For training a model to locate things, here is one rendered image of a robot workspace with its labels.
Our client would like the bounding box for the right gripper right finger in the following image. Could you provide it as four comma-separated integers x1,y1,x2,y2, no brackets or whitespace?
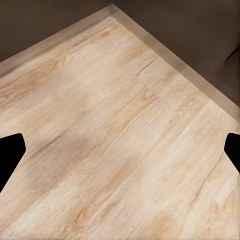
224,133,240,173

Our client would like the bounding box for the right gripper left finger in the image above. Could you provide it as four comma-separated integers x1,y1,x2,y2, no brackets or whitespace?
0,133,26,193

